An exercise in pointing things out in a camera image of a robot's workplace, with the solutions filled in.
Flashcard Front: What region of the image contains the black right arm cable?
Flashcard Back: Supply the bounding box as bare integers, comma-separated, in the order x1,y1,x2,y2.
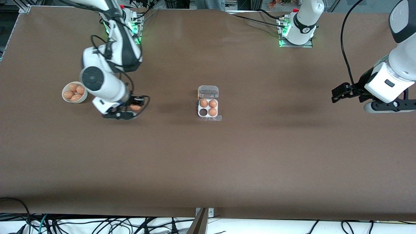
90,34,150,121

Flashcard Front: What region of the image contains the colourful flower decoration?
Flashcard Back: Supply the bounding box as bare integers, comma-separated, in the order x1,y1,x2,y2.
268,0,293,8

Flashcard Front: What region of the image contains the white round bowl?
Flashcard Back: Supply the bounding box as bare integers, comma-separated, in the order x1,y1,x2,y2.
62,81,88,104

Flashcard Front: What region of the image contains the teal cable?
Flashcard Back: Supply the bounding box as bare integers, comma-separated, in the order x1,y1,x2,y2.
37,214,49,234

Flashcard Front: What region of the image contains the clear plastic egg box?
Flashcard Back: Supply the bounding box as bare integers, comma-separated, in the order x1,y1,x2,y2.
196,85,223,122

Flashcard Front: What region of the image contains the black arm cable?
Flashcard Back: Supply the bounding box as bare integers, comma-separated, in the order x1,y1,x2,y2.
90,34,150,121
340,0,364,90

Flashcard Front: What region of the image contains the person in blue jeans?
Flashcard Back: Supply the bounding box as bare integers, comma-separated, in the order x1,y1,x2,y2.
195,0,225,11

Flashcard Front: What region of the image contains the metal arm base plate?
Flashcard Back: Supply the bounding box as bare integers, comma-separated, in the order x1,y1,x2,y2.
103,11,143,45
279,18,314,48

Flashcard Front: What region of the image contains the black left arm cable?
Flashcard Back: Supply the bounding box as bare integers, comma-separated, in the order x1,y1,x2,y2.
340,0,364,90

